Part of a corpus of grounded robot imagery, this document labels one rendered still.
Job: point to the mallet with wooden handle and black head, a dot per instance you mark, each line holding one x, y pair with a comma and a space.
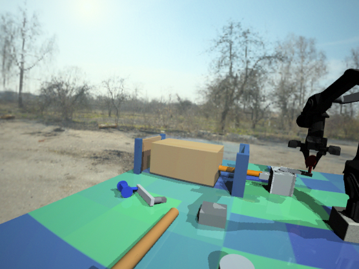
135, 254

